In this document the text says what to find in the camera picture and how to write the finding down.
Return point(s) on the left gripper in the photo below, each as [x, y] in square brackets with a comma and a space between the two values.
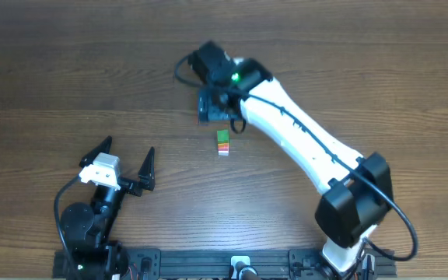
[130, 186]

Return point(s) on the green cube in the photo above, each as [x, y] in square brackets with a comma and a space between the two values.
[222, 136]

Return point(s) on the white cube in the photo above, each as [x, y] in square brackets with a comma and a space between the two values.
[223, 153]

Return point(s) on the orange cube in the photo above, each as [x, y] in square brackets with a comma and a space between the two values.
[223, 144]

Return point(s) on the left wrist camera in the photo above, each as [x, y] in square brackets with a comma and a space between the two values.
[101, 171]

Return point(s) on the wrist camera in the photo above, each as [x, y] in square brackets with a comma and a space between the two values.
[238, 61]
[101, 171]

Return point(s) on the mounting rail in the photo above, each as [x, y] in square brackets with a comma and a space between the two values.
[200, 264]

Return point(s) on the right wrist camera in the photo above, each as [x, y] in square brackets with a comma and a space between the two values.
[238, 61]

